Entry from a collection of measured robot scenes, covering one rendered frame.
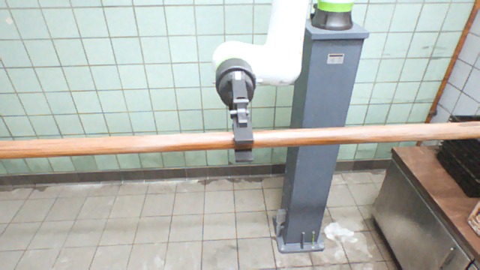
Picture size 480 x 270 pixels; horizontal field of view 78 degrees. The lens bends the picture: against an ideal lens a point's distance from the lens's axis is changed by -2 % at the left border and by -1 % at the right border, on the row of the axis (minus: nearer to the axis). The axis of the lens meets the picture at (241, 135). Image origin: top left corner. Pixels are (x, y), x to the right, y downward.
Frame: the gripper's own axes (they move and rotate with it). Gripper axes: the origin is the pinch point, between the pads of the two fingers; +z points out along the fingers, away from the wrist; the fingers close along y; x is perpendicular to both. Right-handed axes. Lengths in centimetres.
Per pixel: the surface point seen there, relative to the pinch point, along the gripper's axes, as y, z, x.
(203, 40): 21, -123, 12
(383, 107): 68, -122, -102
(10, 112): 62, -123, 132
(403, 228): 91, -45, -82
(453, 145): 50, -56, -98
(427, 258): 87, -27, -82
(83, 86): 46, -123, 84
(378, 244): 120, -56, -83
